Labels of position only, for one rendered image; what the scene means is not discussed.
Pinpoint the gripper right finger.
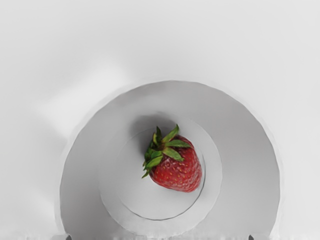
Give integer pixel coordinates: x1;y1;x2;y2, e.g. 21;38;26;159
248;233;270;240

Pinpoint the white round plate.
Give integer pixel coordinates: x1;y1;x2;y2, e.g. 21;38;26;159
59;80;282;238

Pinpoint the red strawberry with green leaves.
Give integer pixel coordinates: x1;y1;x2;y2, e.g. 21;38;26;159
141;124;203;193

